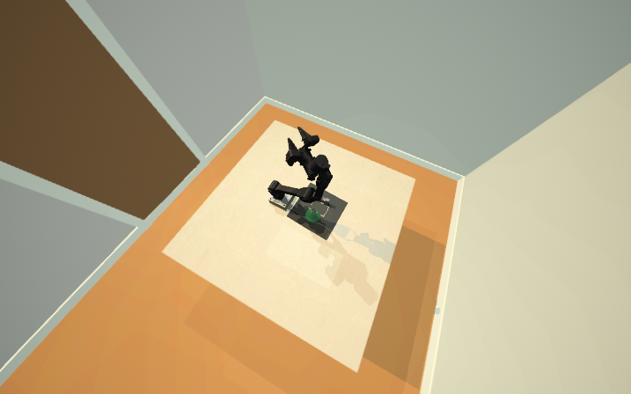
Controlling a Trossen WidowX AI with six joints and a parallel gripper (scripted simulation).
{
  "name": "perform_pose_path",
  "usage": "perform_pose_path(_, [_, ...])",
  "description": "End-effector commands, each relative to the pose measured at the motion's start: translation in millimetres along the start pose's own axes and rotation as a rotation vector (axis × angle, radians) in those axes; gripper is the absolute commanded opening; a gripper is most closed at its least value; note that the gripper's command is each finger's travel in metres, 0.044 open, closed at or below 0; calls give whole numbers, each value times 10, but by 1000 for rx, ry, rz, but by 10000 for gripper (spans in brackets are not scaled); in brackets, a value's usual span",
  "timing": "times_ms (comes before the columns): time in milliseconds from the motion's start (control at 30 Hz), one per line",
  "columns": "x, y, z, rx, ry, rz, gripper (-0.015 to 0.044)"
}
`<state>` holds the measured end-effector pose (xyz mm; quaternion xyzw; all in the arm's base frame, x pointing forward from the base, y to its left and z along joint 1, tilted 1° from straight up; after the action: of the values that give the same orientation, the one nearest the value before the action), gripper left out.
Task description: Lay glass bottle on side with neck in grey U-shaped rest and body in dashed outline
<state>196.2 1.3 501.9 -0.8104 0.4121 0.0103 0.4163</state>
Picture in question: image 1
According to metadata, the dark grey flat mat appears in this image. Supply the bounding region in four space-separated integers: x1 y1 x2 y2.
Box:
287 190 348 240

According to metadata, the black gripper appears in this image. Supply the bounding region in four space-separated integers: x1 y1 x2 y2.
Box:
288 127 319 167

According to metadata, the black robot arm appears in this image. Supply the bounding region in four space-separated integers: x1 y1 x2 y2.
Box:
268 148 333 203

